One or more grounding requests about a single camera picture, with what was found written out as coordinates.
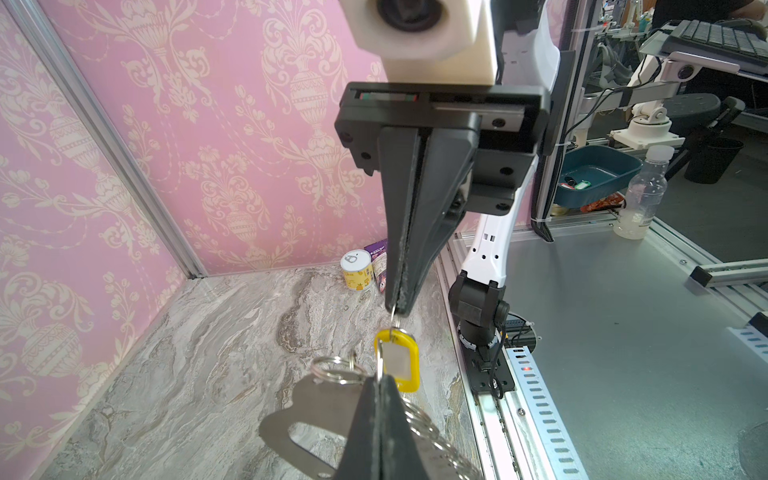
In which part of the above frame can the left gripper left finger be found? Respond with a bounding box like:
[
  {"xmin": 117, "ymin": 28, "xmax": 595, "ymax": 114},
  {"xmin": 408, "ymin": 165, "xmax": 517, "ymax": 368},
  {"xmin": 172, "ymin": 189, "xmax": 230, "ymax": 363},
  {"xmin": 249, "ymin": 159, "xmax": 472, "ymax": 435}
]
[{"xmin": 334, "ymin": 378, "xmax": 382, "ymax": 480}]

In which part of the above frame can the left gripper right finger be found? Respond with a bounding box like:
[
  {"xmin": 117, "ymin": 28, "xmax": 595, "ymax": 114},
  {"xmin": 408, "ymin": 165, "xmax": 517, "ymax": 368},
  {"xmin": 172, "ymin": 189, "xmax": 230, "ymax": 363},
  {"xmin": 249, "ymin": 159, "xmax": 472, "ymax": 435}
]
[{"xmin": 379, "ymin": 375, "xmax": 428, "ymax": 480}]

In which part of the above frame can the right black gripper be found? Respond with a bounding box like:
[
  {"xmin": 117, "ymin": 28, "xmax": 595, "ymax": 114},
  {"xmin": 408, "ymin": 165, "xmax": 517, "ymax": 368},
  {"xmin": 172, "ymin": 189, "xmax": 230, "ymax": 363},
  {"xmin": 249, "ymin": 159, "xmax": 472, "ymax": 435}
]
[{"xmin": 335, "ymin": 82, "xmax": 551, "ymax": 316}]

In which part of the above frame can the silver metal key holder plate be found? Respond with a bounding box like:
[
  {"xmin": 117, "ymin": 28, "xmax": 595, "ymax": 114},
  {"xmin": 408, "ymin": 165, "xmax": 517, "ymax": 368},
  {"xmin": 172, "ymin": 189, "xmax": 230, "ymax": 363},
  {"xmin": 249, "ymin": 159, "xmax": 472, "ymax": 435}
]
[{"xmin": 259, "ymin": 356, "xmax": 483, "ymax": 479}]

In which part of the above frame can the yellow key tag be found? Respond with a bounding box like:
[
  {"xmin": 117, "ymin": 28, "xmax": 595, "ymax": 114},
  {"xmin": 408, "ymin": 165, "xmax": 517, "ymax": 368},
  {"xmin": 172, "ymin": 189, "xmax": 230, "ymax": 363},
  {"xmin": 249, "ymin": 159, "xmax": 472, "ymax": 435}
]
[{"xmin": 374, "ymin": 327, "xmax": 421, "ymax": 393}]

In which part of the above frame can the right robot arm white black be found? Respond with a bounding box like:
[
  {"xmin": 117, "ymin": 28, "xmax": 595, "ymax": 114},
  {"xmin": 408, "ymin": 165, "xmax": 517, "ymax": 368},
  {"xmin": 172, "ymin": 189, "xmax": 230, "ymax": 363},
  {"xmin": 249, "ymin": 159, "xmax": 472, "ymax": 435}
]
[{"xmin": 334, "ymin": 1, "xmax": 561, "ymax": 347}]

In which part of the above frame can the purple snack packet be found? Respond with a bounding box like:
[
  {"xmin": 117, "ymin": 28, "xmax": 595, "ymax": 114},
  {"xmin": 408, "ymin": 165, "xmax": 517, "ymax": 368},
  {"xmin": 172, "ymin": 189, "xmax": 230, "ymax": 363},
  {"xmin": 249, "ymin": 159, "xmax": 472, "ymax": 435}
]
[{"xmin": 364, "ymin": 239, "xmax": 388, "ymax": 293}]

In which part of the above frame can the yellow cup white lid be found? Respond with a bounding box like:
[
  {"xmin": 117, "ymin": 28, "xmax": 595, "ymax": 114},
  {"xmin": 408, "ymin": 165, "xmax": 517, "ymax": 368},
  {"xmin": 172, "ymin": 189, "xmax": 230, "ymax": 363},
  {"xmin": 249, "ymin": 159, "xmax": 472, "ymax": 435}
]
[{"xmin": 340, "ymin": 249, "xmax": 374, "ymax": 291}]

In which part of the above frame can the teal plastic bin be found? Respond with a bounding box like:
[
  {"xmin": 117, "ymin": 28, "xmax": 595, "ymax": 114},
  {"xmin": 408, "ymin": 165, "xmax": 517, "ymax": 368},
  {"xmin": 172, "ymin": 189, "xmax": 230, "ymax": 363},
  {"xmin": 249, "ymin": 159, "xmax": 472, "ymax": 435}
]
[{"xmin": 554, "ymin": 145, "xmax": 642, "ymax": 209}]

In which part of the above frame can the clear plastic bottle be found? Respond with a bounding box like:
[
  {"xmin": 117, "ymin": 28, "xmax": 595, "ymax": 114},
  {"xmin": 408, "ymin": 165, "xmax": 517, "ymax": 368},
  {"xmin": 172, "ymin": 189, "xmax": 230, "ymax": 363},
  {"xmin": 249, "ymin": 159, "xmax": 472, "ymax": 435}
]
[{"xmin": 613, "ymin": 145, "xmax": 675, "ymax": 240}]

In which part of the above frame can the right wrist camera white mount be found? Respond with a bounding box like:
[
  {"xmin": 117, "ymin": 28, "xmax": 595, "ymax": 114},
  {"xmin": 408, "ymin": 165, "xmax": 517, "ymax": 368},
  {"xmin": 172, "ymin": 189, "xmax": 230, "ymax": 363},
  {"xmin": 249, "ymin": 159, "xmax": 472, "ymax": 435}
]
[{"xmin": 340, "ymin": 1, "xmax": 498, "ymax": 86}]

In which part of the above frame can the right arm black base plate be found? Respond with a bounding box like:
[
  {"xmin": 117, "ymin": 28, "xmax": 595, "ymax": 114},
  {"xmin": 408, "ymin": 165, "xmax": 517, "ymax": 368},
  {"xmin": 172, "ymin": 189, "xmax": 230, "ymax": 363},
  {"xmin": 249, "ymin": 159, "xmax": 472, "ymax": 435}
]
[{"xmin": 461, "ymin": 337, "xmax": 515, "ymax": 400}]

